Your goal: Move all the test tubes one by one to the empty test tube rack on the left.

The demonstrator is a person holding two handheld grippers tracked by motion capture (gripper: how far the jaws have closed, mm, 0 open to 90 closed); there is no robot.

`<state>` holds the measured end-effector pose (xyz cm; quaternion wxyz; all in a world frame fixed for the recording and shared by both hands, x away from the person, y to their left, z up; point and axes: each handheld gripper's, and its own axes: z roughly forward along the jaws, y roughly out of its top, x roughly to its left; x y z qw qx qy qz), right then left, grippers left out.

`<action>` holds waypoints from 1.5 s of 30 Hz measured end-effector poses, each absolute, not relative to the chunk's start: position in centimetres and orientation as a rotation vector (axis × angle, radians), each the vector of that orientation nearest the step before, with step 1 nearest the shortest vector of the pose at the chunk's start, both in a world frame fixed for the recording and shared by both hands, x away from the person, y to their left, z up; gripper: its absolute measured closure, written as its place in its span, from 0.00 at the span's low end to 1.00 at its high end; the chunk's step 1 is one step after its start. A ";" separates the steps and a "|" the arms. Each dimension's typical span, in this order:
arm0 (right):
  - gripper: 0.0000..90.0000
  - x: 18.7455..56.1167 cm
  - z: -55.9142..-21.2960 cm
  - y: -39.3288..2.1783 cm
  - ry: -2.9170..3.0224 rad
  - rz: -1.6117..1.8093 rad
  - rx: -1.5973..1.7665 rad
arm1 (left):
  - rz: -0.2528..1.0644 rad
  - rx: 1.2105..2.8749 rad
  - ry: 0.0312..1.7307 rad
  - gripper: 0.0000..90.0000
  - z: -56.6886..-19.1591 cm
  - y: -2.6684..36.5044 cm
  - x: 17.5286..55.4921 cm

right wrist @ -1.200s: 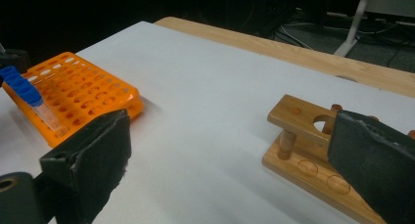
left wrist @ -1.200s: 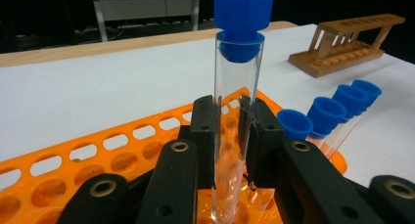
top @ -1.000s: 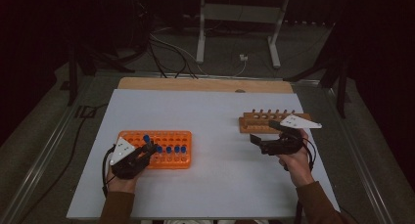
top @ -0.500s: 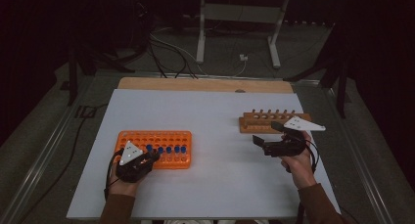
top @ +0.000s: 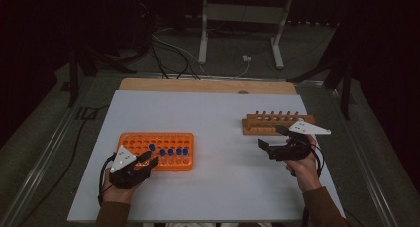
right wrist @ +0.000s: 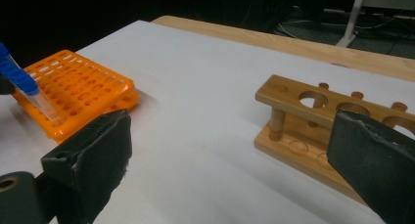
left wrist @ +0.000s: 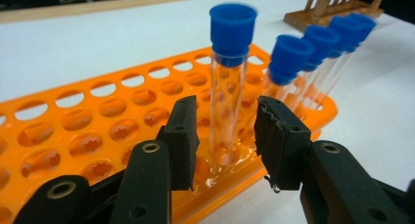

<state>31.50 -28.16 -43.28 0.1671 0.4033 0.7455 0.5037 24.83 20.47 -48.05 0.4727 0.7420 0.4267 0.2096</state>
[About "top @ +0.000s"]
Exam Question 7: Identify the wooden tube rack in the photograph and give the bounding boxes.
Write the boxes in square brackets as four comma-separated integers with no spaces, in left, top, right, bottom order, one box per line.
[241,110,316,137]

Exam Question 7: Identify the dark equipment with red light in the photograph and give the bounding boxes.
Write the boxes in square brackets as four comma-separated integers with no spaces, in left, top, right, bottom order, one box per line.
[130,0,158,57]

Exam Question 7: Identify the metal floor rail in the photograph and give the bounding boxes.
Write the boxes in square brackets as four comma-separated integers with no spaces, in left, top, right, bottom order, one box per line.
[330,87,399,227]
[0,77,97,227]

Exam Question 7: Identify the thin black floor cable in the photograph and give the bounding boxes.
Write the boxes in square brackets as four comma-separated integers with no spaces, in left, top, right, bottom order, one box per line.
[18,104,111,227]

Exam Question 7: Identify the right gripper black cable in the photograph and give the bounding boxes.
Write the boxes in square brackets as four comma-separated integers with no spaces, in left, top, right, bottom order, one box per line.
[309,142,327,179]

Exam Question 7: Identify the orange plastic tube rack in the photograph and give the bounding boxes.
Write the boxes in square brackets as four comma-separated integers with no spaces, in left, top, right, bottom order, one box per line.
[117,131,195,172]

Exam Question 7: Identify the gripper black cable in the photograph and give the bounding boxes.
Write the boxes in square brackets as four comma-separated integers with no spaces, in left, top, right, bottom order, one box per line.
[309,142,327,179]
[97,153,117,207]

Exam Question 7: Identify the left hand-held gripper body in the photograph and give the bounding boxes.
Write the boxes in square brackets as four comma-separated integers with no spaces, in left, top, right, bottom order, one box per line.
[108,145,154,190]

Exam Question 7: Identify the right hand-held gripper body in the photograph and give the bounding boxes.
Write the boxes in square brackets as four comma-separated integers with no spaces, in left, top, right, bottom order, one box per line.
[266,119,332,162]

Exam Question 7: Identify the black tripod stand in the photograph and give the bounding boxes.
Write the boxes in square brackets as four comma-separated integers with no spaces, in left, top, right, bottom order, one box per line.
[66,43,137,108]
[286,23,354,121]

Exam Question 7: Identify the person's right hand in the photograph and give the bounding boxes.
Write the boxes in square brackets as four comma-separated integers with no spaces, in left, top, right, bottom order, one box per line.
[284,134,323,193]

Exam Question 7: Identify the white metal stand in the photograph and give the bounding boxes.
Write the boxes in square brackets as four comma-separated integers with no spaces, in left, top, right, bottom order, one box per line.
[197,0,295,70]

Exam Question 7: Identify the black floor cables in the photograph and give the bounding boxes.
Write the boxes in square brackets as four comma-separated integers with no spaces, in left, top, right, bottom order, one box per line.
[149,38,201,81]

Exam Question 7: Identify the white plug cable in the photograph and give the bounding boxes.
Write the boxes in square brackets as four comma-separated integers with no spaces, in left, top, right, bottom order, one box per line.
[235,60,251,79]

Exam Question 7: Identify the long white floor cable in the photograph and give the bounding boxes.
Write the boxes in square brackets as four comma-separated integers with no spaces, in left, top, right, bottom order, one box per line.
[151,33,212,77]

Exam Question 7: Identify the person's left hand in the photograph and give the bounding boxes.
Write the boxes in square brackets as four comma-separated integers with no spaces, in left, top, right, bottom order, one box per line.
[101,168,142,205]

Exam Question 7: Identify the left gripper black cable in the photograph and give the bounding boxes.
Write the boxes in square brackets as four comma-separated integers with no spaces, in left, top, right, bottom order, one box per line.
[97,153,117,207]

